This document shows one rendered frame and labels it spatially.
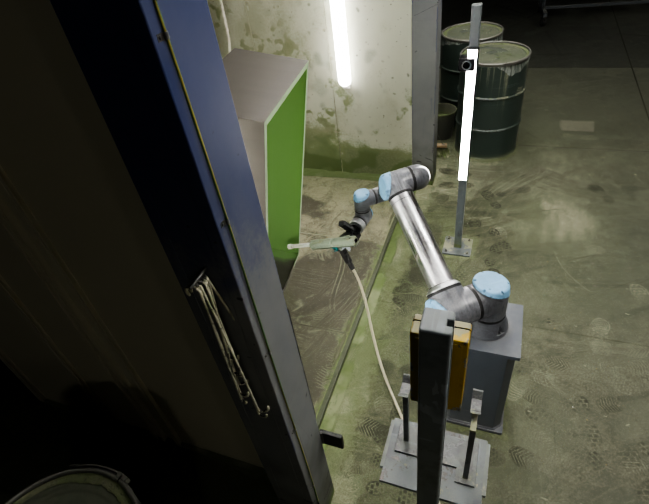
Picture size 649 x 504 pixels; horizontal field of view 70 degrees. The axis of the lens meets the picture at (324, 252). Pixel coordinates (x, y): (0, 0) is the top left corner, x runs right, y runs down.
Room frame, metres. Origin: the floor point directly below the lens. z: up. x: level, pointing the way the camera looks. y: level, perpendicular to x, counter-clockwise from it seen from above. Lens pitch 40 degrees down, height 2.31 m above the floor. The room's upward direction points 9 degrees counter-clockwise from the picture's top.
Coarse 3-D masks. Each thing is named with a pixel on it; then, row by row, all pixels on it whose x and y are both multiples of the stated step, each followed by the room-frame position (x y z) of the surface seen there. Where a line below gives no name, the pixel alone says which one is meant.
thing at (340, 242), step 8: (312, 240) 2.05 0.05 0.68; (320, 240) 2.01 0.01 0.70; (328, 240) 1.97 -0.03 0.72; (336, 240) 1.93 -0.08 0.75; (344, 240) 1.90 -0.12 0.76; (352, 240) 1.87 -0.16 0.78; (288, 248) 2.12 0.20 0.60; (312, 248) 2.01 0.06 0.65; (320, 248) 1.99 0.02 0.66; (328, 248) 1.96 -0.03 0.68; (344, 256) 1.91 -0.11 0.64; (352, 264) 1.91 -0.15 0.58
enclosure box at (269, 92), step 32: (224, 64) 2.05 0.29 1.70; (256, 64) 2.06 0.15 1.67; (288, 64) 2.07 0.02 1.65; (256, 96) 1.76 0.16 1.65; (288, 96) 2.16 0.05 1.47; (256, 128) 1.57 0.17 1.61; (288, 128) 2.18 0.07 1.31; (256, 160) 1.58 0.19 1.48; (288, 160) 2.19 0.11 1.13; (288, 192) 2.20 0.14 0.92; (288, 224) 2.22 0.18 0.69; (288, 256) 2.19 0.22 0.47
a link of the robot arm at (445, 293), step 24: (408, 168) 1.77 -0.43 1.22; (384, 192) 1.71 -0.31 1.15; (408, 192) 1.67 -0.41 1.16; (408, 216) 1.58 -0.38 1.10; (408, 240) 1.52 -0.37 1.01; (432, 240) 1.48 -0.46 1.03; (432, 264) 1.39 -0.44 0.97; (432, 288) 1.32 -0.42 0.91; (456, 288) 1.29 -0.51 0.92; (456, 312) 1.20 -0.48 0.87; (480, 312) 1.21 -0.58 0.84
